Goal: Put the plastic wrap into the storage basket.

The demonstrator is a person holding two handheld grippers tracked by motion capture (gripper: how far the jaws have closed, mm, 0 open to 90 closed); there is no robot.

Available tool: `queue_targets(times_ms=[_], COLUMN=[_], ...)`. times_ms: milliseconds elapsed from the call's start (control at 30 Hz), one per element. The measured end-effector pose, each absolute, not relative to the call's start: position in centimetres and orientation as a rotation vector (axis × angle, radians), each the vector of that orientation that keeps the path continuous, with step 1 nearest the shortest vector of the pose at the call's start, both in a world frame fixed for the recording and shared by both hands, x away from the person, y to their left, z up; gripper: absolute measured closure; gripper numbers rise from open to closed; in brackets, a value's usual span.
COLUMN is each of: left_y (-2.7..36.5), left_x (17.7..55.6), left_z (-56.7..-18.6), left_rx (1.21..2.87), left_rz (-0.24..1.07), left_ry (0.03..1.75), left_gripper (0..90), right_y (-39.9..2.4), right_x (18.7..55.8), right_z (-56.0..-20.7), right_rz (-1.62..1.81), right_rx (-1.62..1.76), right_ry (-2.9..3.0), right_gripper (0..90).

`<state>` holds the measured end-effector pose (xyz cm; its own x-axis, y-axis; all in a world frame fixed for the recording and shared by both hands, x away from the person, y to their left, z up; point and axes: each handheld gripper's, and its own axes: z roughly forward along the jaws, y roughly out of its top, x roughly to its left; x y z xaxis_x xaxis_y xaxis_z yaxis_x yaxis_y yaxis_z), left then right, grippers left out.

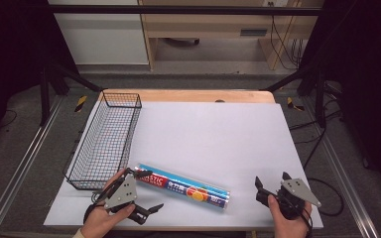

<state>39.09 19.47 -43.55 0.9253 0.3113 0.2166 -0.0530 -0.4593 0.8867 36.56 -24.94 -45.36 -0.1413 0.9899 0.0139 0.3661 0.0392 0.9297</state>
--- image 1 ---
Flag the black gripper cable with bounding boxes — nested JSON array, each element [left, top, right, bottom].
[[82, 177, 120, 226], [297, 207, 315, 238]]

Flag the person's left hand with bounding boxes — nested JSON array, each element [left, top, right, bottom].
[[80, 168, 137, 238]]

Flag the black metal stand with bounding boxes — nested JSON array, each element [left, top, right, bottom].
[[39, 61, 104, 127], [263, 64, 329, 129]]

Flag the thin black floor cable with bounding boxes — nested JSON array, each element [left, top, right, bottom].
[[0, 108, 18, 129]]

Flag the person's right hand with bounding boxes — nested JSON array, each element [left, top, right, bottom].
[[267, 194, 314, 238]]

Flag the white cabinet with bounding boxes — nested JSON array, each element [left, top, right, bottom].
[[47, 0, 151, 66]]

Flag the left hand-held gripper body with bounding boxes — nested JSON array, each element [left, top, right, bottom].
[[95, 168, 140, 220]]

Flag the white table mat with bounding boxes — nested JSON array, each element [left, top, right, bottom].
[[43, 100, 324, 231]]

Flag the black hanging cables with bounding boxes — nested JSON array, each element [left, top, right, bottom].
[[267, 1, 305, 71]]

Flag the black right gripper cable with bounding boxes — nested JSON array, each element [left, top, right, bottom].
[[297, 207, 315, 238]]

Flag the wooden table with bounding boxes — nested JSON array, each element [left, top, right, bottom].
[[96, 87, 277, 105]]

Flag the blue plastic wrap box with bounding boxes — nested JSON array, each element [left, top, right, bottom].
[[134, 163, 231, 210]]

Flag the yellow black tape strip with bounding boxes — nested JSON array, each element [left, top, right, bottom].
[[74, 95, 88, 113], [286, 96, 306, 112]]

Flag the dark curtain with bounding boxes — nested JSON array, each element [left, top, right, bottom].
[[0, 0, 80, 157], [299, 0, 381, 202]]

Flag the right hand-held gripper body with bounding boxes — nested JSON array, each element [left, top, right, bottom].
[[271, 178, 322, 221]]

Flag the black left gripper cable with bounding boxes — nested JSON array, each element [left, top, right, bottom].
[[82, 177, 120, 226]]

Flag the black horizontal frame bar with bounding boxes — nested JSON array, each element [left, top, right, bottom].
[[45, 4, 322, 18]]

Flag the light wooden desk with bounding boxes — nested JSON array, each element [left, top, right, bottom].
[[138, 0, 325, 71]]

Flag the black wire basket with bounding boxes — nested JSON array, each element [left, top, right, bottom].
[[62, 91, 144, 191]]

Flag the aluminium floor rail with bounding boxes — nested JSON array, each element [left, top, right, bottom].
[[0, 94, 64, 238], [305, 98, 381, 238]]

